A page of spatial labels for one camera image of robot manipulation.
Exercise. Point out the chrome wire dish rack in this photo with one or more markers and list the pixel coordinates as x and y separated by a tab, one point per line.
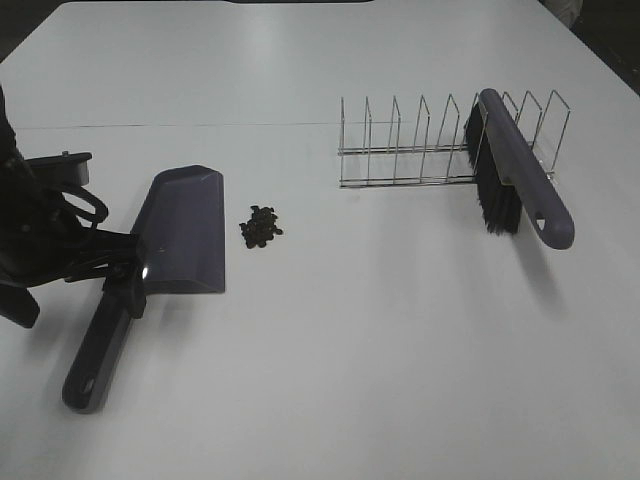
430	148

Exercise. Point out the purple hand brush black bristles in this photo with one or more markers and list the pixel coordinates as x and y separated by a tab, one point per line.
510	181

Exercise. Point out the purple plastic dustpan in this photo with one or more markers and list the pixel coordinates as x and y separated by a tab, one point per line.
181	226

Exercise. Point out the pile of coffee beans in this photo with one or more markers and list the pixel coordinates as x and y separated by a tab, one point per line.
261	227

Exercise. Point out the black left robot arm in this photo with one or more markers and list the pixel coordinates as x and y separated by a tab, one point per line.
92	262

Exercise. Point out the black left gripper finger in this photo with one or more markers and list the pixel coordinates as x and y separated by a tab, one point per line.
126	285
110	240

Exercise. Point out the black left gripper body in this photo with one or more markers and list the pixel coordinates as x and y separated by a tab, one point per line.
43	229

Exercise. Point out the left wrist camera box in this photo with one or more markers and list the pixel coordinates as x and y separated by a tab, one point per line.
65	168

